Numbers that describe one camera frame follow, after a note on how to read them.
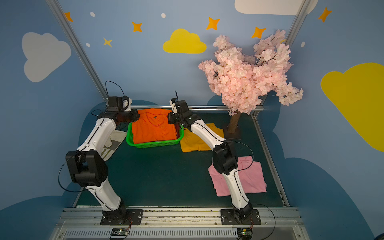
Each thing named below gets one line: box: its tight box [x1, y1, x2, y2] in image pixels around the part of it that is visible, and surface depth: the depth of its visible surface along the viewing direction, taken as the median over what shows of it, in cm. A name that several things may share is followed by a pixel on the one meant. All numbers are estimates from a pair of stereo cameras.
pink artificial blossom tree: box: [198, 29, 304, 135], surface depth 69 cm
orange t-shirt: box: [131, 108, 177, 144], surface depth 97 cm
